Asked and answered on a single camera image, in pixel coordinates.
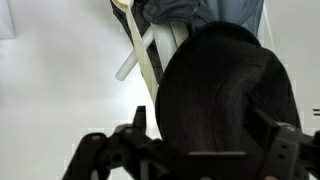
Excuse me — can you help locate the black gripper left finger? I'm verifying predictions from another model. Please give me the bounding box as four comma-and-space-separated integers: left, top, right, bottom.
61, 105, 191, 180

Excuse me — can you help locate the blue denim jacket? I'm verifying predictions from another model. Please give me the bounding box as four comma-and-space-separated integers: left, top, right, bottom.
142, 0, 266, 38

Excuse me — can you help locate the long beige shoehorn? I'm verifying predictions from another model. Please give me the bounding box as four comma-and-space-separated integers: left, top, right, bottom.
111, 0, 160, 105

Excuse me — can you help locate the white coat stand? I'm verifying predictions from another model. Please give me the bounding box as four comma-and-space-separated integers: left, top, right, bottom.
115, 20, 192, 82

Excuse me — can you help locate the black felt hat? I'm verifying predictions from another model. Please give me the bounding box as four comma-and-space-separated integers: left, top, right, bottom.
154, 20, 303, 158

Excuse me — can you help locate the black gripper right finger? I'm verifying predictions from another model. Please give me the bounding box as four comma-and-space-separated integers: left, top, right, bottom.
246, 109, 320, 180

